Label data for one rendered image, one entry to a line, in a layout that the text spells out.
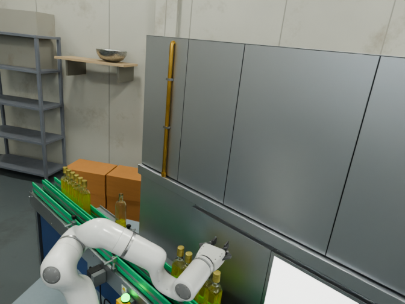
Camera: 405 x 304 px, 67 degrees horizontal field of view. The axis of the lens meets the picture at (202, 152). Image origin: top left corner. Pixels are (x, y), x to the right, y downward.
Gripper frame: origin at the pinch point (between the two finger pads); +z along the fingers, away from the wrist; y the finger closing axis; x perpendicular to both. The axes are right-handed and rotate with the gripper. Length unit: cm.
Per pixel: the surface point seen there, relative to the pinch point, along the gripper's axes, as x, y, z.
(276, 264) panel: -5.1, 23.6, 7.5
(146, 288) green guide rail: -39, -35, -3
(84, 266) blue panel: -66, -96, 14
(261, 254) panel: -4.3, 16.1, 9.3
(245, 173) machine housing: 27.4, 1.6, 16.5
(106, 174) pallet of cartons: -79, -209, 155
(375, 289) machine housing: 6, 58, -1
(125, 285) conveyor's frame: -46, -49, -1
